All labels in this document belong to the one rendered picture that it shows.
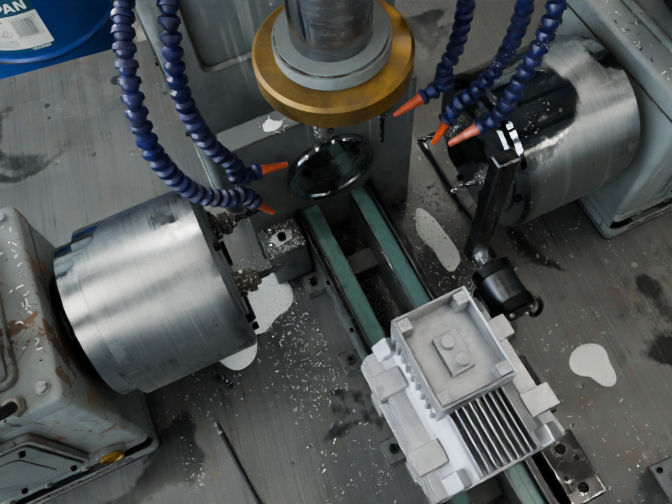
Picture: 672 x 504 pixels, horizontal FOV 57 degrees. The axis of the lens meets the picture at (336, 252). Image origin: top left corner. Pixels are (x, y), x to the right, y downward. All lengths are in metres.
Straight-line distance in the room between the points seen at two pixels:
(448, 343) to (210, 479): 0.50
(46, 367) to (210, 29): 0.48
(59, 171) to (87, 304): 0.63
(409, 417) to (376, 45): 0.44
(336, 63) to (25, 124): 0.97
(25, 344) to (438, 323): 0.50
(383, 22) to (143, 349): 0.48
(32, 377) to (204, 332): 0.20
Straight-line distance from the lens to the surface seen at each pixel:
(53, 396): 0.80
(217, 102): 0.98
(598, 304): 1.19
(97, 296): 0.81
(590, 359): 1.15
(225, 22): 0.90
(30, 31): 2.34
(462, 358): 0.75
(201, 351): 0.84
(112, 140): 1.41
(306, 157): 0.94
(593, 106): 0.94
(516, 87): 0.76
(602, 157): 0.96
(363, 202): 1.08
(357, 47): 0.67
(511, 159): 0.74
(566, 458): 1.04
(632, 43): 1.02
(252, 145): 0.89
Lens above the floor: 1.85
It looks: 64 degrees down
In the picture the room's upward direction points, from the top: 8 degrees counter-clockwise
